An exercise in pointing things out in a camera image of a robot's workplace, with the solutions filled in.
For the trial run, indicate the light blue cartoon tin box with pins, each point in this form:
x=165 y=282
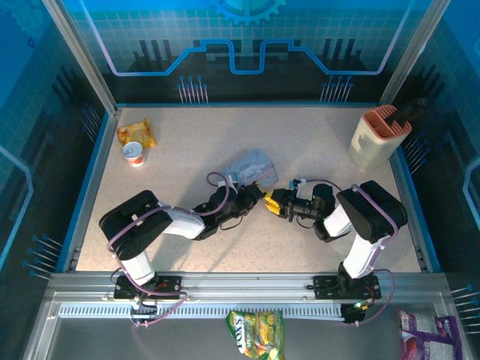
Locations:
x=249 y=168

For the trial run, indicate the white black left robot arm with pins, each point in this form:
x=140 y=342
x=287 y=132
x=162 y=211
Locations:
x=183 y=223

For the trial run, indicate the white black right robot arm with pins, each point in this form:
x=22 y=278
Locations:
x=371 y=212

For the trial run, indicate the beige holder with orange top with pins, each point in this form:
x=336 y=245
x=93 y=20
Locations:
x=369 y=146

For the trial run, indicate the white orange paper cup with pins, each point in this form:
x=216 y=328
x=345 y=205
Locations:
x=134 y=154

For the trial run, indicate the black right connector box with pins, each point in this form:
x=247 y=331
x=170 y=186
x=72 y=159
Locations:
x=354 y=312

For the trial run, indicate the black connector box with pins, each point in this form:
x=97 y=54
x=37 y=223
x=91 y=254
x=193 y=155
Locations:
x=144 y=308
x=354 y=312

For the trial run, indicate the yellow snack packet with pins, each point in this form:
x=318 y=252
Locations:
x=137 y=131

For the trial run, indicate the green yellow snack bag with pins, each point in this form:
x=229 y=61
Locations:
x=255 y=335

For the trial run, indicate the black left connector box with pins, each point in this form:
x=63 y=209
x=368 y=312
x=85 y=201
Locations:
x=144 y=308

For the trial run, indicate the purple snack bag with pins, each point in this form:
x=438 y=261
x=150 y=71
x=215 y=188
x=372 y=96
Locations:
x=427 y=337

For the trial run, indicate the aluminium mounting rail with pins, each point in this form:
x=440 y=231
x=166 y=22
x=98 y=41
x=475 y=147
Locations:
x=243 y=285

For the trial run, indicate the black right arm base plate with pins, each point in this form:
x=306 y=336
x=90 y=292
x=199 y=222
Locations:
x=326 y=287

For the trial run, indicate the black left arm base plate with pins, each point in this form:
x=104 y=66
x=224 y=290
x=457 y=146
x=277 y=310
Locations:
x=168 y=287

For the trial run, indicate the aluminium frame post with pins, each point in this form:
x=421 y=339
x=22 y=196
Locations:
x=80 y=56
x=408 y=52

